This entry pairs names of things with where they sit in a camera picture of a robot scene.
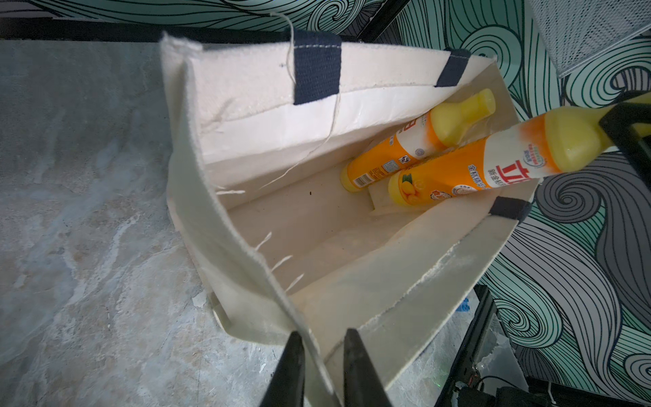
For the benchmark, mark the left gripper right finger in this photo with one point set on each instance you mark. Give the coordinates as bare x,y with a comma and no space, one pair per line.
362,385

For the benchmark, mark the beige canvas shopping bag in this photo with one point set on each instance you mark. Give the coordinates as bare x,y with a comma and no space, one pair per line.
260,136

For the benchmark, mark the clear plastic wall bin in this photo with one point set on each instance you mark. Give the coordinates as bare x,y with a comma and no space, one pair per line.
576,32

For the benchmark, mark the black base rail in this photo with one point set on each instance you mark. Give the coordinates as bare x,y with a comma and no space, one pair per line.
485,371

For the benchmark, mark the yellow cap orange bottle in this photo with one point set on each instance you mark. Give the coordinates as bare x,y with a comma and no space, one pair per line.
441,128
563,140

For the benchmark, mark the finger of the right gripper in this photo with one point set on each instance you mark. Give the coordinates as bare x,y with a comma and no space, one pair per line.
621,125

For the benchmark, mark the blue toy brick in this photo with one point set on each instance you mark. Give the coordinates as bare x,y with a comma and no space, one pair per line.
464,306

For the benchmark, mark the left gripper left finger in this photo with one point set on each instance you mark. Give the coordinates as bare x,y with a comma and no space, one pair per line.
286,388

